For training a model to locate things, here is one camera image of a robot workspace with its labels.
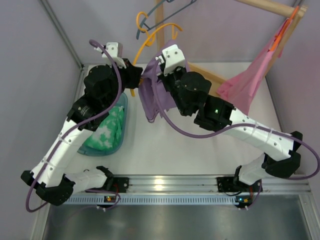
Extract purple trousers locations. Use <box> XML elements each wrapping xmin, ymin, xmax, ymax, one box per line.
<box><xmin>138</xmin><ymin>39</ymin><xmax>191</xmax><ymax>124</ymax></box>

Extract yellow plastic hanger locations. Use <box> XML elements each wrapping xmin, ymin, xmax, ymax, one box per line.
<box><xmin>130</xmin><ymin>11</ymin><xmax>183</xmax><ymax>98</ymax></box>

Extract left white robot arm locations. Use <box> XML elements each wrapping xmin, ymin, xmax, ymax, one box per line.
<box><xmin>21</xmin><ymin>58</ymin><xmax>143</xmax><ymax>206</ymax></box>

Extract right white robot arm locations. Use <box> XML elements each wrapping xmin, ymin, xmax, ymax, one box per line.
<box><xmin>157</xmin><ymin>64</ymin><xmax>303</xmax><ymax>190</ymax></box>

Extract grey-blue plastic hanger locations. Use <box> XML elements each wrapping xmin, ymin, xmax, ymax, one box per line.
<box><xmin>135</xmin><ymin>0</ymin><xmax>198</xmax><ymax>40</ymax></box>

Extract orange plastic hanger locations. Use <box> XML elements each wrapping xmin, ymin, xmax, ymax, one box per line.
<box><xmin>268</xmin><ymin>5</ymin><xmax>300</xmax><ymax>52</ymax></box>

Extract teal plastic basket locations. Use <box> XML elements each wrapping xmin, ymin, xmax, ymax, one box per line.
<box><xmin>76</xmin><ymin>92</ymin><xmax>129</xmax><ymax>158</ymax></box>

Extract green white cloth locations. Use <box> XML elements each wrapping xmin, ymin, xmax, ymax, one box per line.
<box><xmin>82</xmin><ymin>105</ymin><xmax>125</xmax><ymax>152</ymax></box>

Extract pink t-shirt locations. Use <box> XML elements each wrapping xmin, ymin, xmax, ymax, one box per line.
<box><xmin>216</xmin><ymin>23</ymin><xmax>284</xmax><ymax>115</ymax></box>

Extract wooden clothes rack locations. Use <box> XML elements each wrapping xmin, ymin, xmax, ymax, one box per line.
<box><xmin>154</xmin><ymin>0</ymin><xmax>308</xmax><ymax>103</ymax></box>

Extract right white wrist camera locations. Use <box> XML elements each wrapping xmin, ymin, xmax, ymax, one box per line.
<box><xmin>155</xmin><ymin>44</ymin><xmax>186</xmax><ymax>76</ymax></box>

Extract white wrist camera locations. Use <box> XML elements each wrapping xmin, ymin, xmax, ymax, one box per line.
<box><xmin>94</xmin><ymin>42</ymin><xmax>126</xmax><ymax>68</ymax></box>
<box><xmin>155</xmin><ymin>44</ymin><xmax>186</xmax><ymax>76</ymax></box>

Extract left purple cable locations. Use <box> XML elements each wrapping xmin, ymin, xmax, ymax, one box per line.
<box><xmin>25</xmin><ymin>39</ymin><xmax>124</xmax><ymax>213</ymax></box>

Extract purple cable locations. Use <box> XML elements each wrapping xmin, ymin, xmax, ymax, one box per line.
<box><xmin>153</xmin><ymin>57</ymin><xmax>320</xmax><ymax>180</ymax></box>
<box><xmin>25</xmin><ymin>39</ymin><xmax>124</xmax><ymax>213</ymax></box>

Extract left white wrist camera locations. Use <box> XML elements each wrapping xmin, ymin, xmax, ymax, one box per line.
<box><xmin>94</xmin><ymin>42</ymin><xmax>126</xmax><ymax>68</ymax></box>

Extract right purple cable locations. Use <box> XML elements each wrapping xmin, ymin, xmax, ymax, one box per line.
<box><xmin>153</xmin><ymin>57</ymin><xmax>320</xmax><ymax>180</ymax></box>

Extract aluminium mounting rail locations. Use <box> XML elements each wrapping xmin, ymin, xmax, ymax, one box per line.
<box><xmin>113</xmin><ymin>175</ymin><xmax>311</xmax><ymax>195</ymax></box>

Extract slotted grey cable duct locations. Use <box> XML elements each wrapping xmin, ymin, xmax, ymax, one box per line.
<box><xmin>65</xmin><ymin>194</ymin><xmax>239</xmax><ymax>206</ymax></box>

